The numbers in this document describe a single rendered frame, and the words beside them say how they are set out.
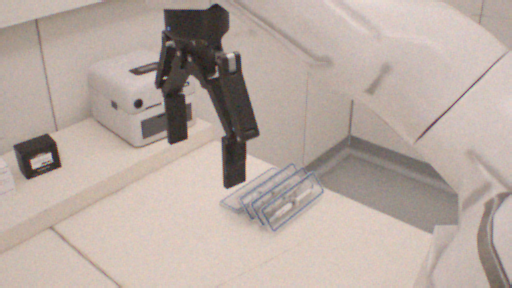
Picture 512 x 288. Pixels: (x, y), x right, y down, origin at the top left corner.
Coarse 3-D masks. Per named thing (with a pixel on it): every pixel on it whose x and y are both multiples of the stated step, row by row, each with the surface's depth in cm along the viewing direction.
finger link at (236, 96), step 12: (240, 60) 53; (228, 72) 53; (240, 72) 54; (228, 84) 53; (240, 84) 54; (228, 96) 53; (240, 96) 54; (228, 108) 54; (240, 108) 54; (240, 120) 54; (252, 120) 54; (240, 132) 54
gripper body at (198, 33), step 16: (176, 16) 52; (192, 16) 52; (208, 16) 52; (224, 16) 54; (176, 32) 53; (192, 32) 53; (208, 32) 53; (224, 32) 55; (176, 48) 59; (192, 48) 56; (208, 48) 54; (208, 64) 55
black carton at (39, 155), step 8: (40, 136) 110; (48, 136) 110; (16, 144) 107; (24, 144) 107; (32, 144) 107; (40, 144) 107; (48, 144) 107; (56, 144) 108; (16, 152) 106; (24, 152) 104; (32, 152) 105; (40, 152) 106; (48, 152) 107; (56, 152) 109; (24, 160) 104; (32, 160) 105; (40, 160) 107; (48, 160) 108; (56, 160) 110; (24, 168) 105; (32, 168) 106; (40, 168) 107; (48, 168) 109; (56, 168) 110; (32, 176) 107
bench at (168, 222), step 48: (144, 192) 111; (192, 192) 111; (48, 240) 95; (96, 240) 96; (144, 240) 96; (192, 240) 96; (240, 240) 96; (288, 240) 96; (336, 240) 96; (384, 240) 96
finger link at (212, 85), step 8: (192, 56) 55; (192, 64) 56; (200, 64) 56; (200, 72) 55; (200, 80) 56; (208, 80) 56; (216, 80) 56; (208, 88) 56; (216, 88) 56; (216, 96) 55; (216, 104) 56; (224, 104) 56; (216, 112) 56; (224, 112) 55; (224, 120) 55; (224, 128) 56; (232, 128) 55; (232, 136) 55
